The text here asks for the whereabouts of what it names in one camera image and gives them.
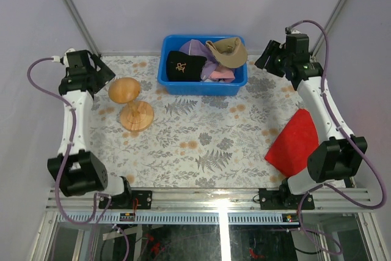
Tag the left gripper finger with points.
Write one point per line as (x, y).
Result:
(98, 81)
(102, 71)

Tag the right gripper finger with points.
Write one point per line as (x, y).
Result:
(271, 65)
(271, 51)

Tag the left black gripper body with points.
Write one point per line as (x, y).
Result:
(92, 71)

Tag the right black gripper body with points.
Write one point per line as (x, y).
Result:
(285, 61)

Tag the beige baseball cap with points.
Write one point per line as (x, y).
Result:
(228, 52)

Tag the pink baseball cap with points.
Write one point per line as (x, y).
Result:
(224, 74)

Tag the wooden hat stand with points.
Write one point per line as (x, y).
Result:
(136, 115)

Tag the black baseball cap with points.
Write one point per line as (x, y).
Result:
(181, 67)

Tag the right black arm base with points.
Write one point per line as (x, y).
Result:
(276, 199)

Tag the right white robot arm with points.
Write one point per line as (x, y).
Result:
(337, 156)

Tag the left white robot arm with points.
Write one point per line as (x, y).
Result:
(76, 169)

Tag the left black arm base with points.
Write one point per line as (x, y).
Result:
(135, 200)

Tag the purple baseball cap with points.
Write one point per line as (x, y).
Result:
(197, 48)

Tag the floral table mat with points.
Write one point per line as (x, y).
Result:
(194, 141)

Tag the red cloth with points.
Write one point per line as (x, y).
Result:
(294, 144)

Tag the slotted cable duct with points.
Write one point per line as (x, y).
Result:
(149, 217)

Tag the aluminium front rail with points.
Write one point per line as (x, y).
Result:
(324, 200)

